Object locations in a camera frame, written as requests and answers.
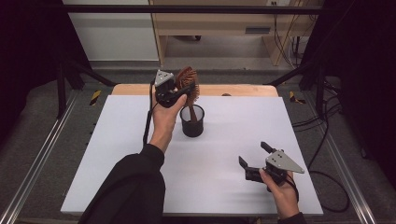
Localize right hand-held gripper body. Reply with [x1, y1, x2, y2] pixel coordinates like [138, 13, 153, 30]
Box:
[244, 149, 305, 193]

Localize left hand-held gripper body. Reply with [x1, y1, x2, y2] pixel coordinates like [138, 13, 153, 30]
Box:
[153, 69, 189, 109]

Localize brown wooden hairbrush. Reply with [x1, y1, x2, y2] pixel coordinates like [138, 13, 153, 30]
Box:
[175, 65, 201, 123]

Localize black mesh cup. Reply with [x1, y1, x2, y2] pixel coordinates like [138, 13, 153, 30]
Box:
[178, 104, 205, 138]

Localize person's right hand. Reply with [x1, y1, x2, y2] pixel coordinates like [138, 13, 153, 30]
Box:
[258, 168, 301, 220]

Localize person's left hand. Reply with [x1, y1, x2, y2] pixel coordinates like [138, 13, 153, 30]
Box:
[148, 92, 189, 154]

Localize yellow black tape strip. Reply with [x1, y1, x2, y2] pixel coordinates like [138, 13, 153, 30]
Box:
[89, 90, 103, 106]
[289, 91, 307, 105]

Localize light wooden desk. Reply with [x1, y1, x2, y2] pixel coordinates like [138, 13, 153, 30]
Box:
[148, 0, 325, 67]

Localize white cabinet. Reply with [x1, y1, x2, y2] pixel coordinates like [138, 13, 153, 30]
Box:
[61, 0, 161, 63]

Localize black metal stand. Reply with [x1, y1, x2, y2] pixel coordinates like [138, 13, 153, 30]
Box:
[263, 60, 329, 118]
[55, 57, 118, 119]

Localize black curtain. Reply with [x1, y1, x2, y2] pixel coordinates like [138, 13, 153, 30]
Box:
[0, 0, 92, 147]
[300, 0, 396, 181]

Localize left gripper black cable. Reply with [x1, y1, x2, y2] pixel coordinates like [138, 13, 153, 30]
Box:
[142, 79, 157, 147]

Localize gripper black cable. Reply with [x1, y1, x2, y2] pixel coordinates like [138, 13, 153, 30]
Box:
[142, 79, 157, 147]
[285, 170, 351, 214]

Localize black floor cables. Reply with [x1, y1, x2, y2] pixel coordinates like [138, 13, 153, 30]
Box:
[291, 78, 344, 171]

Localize aluminium rail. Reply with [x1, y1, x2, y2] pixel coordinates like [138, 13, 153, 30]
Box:
[302, 91, 378, 224]
[0, 89, 80, 224]

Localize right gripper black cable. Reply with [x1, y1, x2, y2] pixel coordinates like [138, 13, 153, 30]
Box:
[285, 170, 351, 214]

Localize black horizontal frame bar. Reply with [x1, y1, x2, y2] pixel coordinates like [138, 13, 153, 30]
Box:
[60, 4, 326, 15]

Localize hanging cables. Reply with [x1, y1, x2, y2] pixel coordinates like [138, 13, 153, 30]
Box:
[271, 1, 321, 69]

